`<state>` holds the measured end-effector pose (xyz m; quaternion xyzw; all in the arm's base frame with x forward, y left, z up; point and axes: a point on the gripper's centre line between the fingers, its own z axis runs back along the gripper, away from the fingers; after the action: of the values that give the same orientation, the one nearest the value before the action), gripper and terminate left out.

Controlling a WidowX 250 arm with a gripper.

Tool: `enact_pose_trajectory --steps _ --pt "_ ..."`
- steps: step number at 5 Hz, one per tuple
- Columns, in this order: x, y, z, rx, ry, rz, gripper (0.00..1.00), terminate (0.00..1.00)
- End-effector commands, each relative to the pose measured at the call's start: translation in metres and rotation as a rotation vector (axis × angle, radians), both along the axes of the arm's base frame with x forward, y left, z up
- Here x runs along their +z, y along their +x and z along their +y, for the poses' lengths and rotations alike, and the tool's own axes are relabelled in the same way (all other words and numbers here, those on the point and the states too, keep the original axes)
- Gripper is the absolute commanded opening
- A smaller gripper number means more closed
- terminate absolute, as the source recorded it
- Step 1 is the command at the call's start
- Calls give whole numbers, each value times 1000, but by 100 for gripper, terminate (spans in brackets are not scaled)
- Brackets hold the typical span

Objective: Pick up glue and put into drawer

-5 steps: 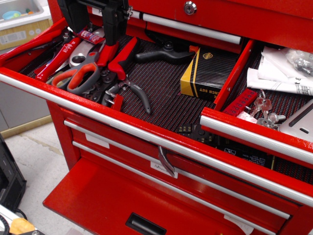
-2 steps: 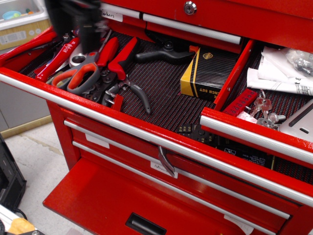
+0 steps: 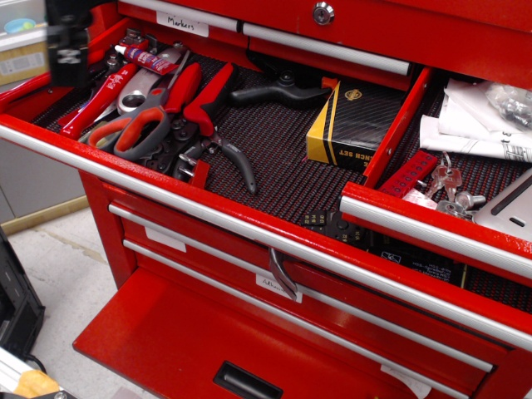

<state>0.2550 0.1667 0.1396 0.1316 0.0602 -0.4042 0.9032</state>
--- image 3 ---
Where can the red handled crimping pliers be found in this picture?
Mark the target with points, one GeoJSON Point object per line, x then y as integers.
{"type": "Point", "coordinates": [195, 118]}

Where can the red grey handled scissors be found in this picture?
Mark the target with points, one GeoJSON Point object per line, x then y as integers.
{"type": "Point", "coordinates": [135, 133]}

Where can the plastic bag of bolts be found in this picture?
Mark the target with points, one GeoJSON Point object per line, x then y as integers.
{"type": "Point", "coordinates": [513, 104]}

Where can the red glue tube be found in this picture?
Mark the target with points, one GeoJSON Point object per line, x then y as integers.
{"type": "Point", "coordinates": [147, 60]}

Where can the silver utility knife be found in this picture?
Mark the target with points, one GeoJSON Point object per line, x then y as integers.
{"type": "Point", "coordinates": [138, 87]}

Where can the open red tool drawer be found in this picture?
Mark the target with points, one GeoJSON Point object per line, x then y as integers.
{"type": "Point", "coordinates": [317, 254]}

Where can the open red bottom drawer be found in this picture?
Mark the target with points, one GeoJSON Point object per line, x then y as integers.
{"type": "Point", "coordinates": [172, 338]}

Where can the red hex key holder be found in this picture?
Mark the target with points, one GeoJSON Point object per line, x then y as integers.
{"type": "Point", "coordinates": [406, 178]}

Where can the silver metal plate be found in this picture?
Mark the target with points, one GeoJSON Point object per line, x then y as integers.
{"type": "Point", "coordinates": [510, 211]}

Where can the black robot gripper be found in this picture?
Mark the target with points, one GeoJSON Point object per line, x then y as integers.
{"type": "Point", "coordinates": [67, 40]}

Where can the red tool chest cabinet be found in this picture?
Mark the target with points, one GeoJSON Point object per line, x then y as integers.
{"type": "Point", "coordinates": [446, 378]}

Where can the white toy sink unit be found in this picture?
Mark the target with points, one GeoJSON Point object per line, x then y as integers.
{"type": "Point", "coordinates": [23, 40]}

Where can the black case on floor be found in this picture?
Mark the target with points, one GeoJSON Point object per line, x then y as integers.
{"type": "Point", "coordinates": [22, 312]}

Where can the black crimper die set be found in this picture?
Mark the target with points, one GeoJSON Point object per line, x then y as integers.
{"type": "Point", "coordinates": [333, 225]}

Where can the silver key bunch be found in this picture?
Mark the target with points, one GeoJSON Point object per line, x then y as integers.
{"type": "Point", "coordinates": [447, 177]}

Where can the grey handled small pliers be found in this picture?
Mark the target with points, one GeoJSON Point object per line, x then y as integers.
{"type": "Point", "coordinates": [189, 159]}

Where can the black clamp handle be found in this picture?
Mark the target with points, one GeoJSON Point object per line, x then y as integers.
{"type": "Point", "coordinates": [283, 91]}

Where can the silver cabinet lock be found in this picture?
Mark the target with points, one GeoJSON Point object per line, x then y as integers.
{"type": "Point", "coordinates": [323, 13]}

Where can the white folded paper manual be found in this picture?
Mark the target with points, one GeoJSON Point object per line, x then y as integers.
{"type": "Point", "coordinates": [469, 124]}

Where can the black yellow wrench set box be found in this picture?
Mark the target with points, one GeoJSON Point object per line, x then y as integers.
{"type": "Point", "coordinates": [352, 124]}

